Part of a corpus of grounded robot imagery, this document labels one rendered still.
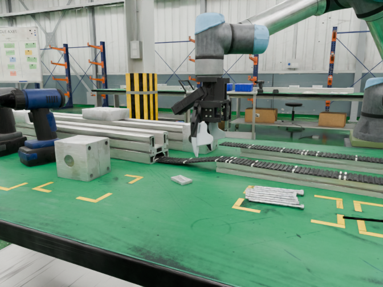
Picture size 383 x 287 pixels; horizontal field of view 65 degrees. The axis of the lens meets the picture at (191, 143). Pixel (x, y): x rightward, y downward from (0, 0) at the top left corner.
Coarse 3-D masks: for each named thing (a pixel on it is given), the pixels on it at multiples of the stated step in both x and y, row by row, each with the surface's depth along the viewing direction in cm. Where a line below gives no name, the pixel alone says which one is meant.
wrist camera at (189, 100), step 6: (198, 90) 79; (186, 96) 81; (192, 96) 80; (198, 96) 80; (180, 102) 82; (186, 102) 82; (192, 102) 81; (174, 108) 84; (180, 108) 83; (186, 108) 84; (174, 114) 84; (180, 114) 85
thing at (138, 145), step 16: (16, 128) 118; (32, 128) 114; (64, 128) 104; (80, 128) 101; (96, 128) 106; (112, 128) 103; (128, 128) 101; (112, 144) 94; (128, 144) 91; (144, 144) 88; (160, 144) 94; (128, 160) 92; (144, 160) 89
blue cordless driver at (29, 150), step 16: (0, 96) 80; (16, 96) 82; (32, 96) 84; (48, 96) 87; (64, 96) 91; (32, 112) 87; (48, 112) 90; (48, 128) 90; (32, 144) 86; (48, 144) 89; (32, 160) 86; (48, 160) 89
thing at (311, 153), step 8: (224, 144) 100; (232, 144) 101; (240, 144) 100; (248, 144) 100; (280, 152) 91; (288, 152) 90; (296, 152) 90; (304, 152) 90; (312, 152) 90; (352, 160) 82; (360, 160) 81; (368, 160) 80; (376, 160) 80
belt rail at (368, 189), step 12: (216, 168) 81; (228, 168) 80; (240, 168) 78; (252, 168) 76; (276, 180) 74; (288, 180) 73; (300, 180) 72; (312, 180) 70; (324, 180) 69; (336, 180) 67; (348, 192) 67; (360, 192) 65; (372, 192) 64
